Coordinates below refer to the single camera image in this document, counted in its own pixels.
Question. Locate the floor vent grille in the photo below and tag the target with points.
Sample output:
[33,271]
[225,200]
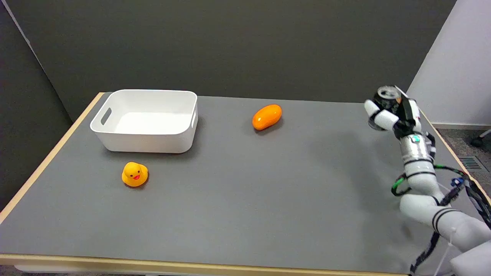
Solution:
[471,163]

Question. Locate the white plastic box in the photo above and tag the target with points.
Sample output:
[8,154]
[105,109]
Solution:
[147,119]

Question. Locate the yellow rubber duck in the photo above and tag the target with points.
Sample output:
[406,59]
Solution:
[134,174]

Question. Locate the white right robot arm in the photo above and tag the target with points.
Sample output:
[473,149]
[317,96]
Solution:
[425,191]

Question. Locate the orange plastic mango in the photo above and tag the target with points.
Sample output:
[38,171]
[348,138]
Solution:
[266,116]

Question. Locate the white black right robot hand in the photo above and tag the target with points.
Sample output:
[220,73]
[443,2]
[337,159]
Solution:
[399,113]

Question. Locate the black drink can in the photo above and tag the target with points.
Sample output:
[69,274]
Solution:
[384,100]

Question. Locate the black chair caster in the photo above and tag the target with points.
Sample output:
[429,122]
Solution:
[478,142]

